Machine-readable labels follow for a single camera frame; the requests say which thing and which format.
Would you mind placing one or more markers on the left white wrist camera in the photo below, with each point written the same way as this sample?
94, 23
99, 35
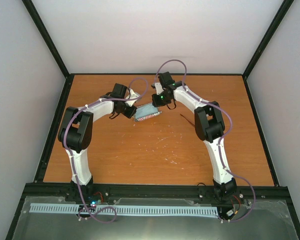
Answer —
132, 97

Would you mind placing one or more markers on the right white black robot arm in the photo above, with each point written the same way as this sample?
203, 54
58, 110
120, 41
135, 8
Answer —
208, 124

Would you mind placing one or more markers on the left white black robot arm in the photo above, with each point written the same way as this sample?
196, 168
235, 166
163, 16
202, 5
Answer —
76, 130

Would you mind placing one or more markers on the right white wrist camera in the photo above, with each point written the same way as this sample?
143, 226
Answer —
158, 87

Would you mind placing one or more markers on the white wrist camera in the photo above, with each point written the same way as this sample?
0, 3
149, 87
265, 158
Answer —
158, 87
132, 97

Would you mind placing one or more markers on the light blue slotted cable duct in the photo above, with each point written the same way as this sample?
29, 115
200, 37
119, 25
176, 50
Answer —
130, 210

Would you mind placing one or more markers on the black aluminium frame rail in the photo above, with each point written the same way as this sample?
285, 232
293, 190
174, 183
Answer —
116, 191

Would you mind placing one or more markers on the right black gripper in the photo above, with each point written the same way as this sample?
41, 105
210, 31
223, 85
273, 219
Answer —
156, 103

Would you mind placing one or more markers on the light blue square mat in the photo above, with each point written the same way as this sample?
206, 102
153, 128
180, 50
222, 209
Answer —
145, 110

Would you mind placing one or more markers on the american flag glasses case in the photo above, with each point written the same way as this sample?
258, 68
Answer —
147, 117

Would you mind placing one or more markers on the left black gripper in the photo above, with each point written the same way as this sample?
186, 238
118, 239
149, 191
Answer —
132, 110

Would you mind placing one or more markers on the brown sunglasses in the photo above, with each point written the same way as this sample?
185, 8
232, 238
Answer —
191, 123

